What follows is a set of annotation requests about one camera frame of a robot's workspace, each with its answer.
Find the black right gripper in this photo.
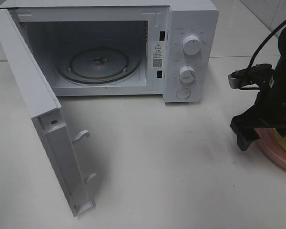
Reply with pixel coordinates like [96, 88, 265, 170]
[230, 89, 286, 151]

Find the pink plate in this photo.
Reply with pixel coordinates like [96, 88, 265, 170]
[256, 129, 286, 170]

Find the round door release button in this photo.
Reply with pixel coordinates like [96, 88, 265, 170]
[176, 88, 191, 99]

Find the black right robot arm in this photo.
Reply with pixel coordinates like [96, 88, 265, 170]
[228, 27, 286, 151]

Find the lower white dial knob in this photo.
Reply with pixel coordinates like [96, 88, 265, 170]
[179, 65, 196, 83]

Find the white dial knob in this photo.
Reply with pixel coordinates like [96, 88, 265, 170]
[182, 34, 202, 55]
[179, 65, 196, 83]

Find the upper white dial knob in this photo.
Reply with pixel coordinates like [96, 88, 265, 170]
[182, 34, 202, 55]

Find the white microwave oven body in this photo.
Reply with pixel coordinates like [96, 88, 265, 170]
[0, 0, 219, 103]

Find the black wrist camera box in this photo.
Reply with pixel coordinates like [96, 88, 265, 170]
[228, 63, 274, 90]

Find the black camera cable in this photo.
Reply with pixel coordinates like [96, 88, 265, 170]
[233, 19, 286, 91]

